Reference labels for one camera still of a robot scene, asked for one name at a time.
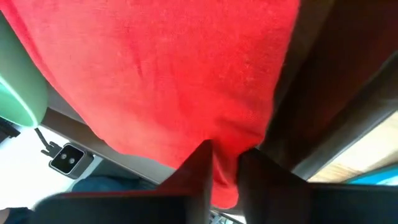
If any person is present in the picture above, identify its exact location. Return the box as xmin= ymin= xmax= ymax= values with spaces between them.
xmin=70 ymin=174 xmax=158 ymax=193

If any green plate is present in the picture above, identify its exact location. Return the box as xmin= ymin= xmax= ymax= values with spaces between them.
xmin=0 ymin=11 xmax=49 ymax=129

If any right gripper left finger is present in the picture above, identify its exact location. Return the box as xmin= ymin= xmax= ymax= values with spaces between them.
xmin=29 ymin=139 xmax=215 ymax=224

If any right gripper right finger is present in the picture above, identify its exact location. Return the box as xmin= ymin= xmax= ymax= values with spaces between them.
xmin=236 ymin=147 xmax=398 ymax=224

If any red cloth napkin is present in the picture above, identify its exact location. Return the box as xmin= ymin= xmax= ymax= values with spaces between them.
xmin=0 ymin=0 xmax=302 ymax=210

